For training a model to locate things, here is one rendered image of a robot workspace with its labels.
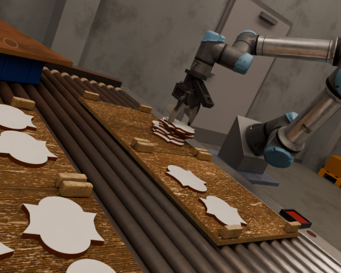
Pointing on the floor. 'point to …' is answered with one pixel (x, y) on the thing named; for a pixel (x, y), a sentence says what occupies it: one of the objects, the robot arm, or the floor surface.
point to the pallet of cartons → (339, 170)
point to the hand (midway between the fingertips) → (180, 124)
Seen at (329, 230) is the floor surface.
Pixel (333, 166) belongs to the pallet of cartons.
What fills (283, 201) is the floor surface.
